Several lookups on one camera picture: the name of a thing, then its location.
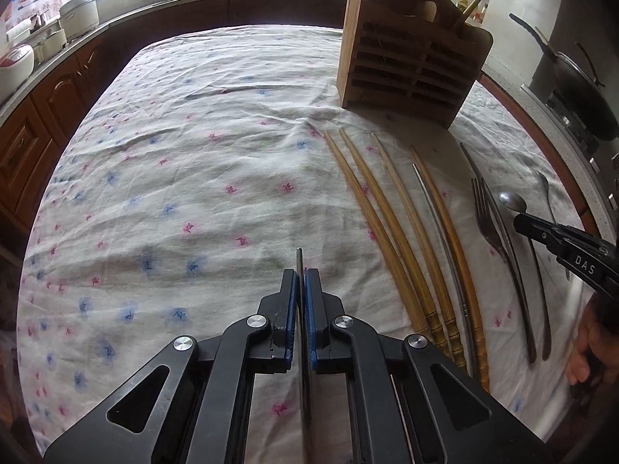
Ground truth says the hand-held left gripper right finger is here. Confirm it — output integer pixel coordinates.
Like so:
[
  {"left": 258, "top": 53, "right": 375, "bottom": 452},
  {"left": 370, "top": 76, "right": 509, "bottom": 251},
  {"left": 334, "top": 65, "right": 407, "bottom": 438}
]
[{"left": 304, "top": 269, "right": 576, "bottom": 464}]

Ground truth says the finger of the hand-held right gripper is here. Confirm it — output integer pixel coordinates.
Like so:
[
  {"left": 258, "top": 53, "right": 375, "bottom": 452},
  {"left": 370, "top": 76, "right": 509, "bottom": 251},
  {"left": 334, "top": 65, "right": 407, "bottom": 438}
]
[{"left": 513, "top": 212, "right": 601, "bottom": 253}]

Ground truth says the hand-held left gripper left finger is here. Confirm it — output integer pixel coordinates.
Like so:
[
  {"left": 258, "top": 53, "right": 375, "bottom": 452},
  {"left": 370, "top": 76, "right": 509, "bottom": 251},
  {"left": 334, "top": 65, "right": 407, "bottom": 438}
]
[{"left": 43, "top": 269, "right": 299, "bottom": 464}]

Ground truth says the metal spoon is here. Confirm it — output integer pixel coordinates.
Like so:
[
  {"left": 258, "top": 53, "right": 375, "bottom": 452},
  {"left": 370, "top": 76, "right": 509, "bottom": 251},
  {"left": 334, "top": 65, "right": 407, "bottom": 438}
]
[
  {"left": 526, "top": 166, "right": 572, "bottom": 281},
  {"left": 497, "top": 190, "right": 553, "bottom": 361}
]

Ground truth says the metal fork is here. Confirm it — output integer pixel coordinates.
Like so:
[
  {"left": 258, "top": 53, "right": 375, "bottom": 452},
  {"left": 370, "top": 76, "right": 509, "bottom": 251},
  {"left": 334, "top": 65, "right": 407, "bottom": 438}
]
[{"left": 470, "top": 177, "right": 539, "bottom": 364}]

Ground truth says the wooden chopstick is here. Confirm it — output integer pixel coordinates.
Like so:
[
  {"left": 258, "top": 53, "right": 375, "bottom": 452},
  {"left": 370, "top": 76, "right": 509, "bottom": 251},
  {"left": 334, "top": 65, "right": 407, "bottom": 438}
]
[
  {"left": 409, "top": 145, "right": 491, "bottom": 394},
  {"left": 339, "top": 128, "right": 458, "bottom": 363},
  {"left": 369, "top": 131, "right": 468, "bottom": 373},
  {"left": 323, "top": 130, "right": 436, "bottom": 341},
  {"left": 452, "top": 0, "right": 495, "bottom": 30}
]

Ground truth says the wooden utensil holder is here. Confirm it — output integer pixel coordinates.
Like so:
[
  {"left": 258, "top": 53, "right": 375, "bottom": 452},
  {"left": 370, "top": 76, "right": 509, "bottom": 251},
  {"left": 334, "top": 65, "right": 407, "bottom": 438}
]
[{"left": 340, "top": 0, "right": 494, "bottom": 129}]

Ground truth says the person's right hand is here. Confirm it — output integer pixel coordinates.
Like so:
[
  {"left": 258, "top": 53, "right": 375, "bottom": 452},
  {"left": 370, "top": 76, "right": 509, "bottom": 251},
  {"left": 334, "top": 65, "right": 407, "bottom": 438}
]
[{"left": 567, "top": 296, "right": 619, "bottom": 386}]

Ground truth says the gas stove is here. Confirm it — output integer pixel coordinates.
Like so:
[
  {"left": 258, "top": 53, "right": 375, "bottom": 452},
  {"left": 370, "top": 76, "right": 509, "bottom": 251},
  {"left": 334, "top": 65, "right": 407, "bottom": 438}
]
[{"left": 521, "top": 82, "right": 619, "bottom": 175}]

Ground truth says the black wok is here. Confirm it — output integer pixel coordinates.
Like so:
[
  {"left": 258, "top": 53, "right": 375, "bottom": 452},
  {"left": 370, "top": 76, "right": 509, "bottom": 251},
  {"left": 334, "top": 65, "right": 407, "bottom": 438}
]
[{"left": 509, "top": 14, "right": 619, "bottom": 141}]

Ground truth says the floral white tablecloth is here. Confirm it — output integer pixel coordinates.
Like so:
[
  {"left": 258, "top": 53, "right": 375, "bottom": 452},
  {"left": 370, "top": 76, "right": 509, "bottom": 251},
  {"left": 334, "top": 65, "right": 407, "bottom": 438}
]
[{"left": 17, "top": 24, "right": 600, "bottom": 464}]

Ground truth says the small white electric pot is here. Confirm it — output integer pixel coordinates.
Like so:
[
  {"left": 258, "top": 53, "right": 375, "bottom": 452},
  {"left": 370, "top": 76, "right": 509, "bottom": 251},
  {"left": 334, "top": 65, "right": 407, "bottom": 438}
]
[{"left": 34, "top": 29, "right": 68, "bottom": 63}]

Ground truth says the red and white rice cooker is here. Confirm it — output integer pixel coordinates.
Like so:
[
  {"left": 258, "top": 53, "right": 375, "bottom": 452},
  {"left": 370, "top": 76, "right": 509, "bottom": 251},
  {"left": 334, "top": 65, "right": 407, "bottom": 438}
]
[{"left": 0, "top": 43, "right": 36, "bottom": 102}]

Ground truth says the large white rice cooker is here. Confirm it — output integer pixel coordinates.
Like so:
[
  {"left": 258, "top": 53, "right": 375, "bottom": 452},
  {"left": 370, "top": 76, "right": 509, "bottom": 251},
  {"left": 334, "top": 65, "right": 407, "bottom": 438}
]
[{"left": 59, "top": 0, "right": 100, "bottom": 42}]

